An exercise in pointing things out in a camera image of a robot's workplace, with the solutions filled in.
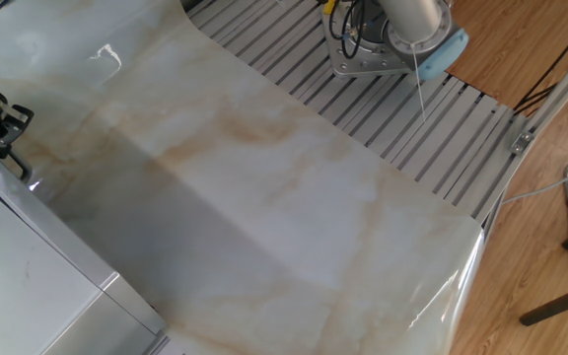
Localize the silver microwave body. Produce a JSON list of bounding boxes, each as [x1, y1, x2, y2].
[[0, 165, 167, 355]]

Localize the glossy marble pattern sheet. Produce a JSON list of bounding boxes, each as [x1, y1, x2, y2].
[[0, 0, 485, 355]]

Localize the long white zip tie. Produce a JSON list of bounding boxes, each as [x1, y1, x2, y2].
[[408, 40, 428, 122]]

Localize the long dark furniture leg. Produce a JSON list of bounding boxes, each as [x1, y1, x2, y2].
[[519, 279, 568, 327]]

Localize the black base cable loop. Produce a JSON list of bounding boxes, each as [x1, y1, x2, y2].
[[328, 0, 370, 58]]

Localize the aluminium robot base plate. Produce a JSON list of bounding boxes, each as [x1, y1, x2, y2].
[[320, 0, 421, 79]]

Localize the metal corner bracket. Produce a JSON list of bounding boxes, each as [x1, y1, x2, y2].
[[509, 129, 536, 157]]

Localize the thin grey cable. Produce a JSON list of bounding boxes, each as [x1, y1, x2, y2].
[[500, 169, 568, 206]]

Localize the black floor cables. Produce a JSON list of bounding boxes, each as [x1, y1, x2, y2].
[[512, 8, 568, 117]]

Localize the aluminium frame strut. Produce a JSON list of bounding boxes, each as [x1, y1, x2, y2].
[[480, 32, 568, 238]]

